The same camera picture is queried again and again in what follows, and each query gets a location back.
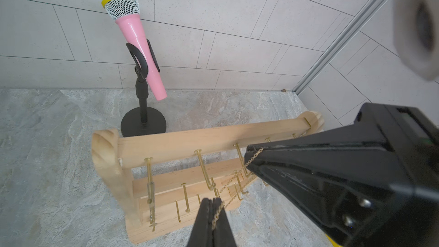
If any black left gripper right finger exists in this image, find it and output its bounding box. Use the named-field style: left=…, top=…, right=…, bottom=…
left=207, top=199, right=237, bottom=247

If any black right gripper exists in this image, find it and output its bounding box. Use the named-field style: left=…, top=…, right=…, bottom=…
left=245, top=103, right=439, bottom=247

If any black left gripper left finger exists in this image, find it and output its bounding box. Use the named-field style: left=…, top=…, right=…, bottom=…
left=187, top=198, right=213, bottom=247

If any gold chain necklace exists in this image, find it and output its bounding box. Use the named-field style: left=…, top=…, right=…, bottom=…
left=210, top=146, right=265, bottom=231

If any silver chain necklace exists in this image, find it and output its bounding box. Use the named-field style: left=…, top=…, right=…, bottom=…
left=147, top=181, right=158, bottom=232

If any wooden jewelry display stand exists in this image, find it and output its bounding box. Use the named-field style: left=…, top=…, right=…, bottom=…
left=91, top=111, right=324, bottom=244

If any black microphone stand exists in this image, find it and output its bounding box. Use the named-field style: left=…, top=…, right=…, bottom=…
left=121, top=43, right=166, bottom=137

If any yellow plastic triangle piece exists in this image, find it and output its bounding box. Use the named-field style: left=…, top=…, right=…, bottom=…
left=326, top=234, right=342, bottom=247

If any pink toy microphone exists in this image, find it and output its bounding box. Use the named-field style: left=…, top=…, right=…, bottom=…
left=101, top=0, right=167, bottom=101

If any aluminium corner frame post right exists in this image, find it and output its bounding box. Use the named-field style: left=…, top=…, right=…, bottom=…
left=292, top=0, right=388, bottom=95

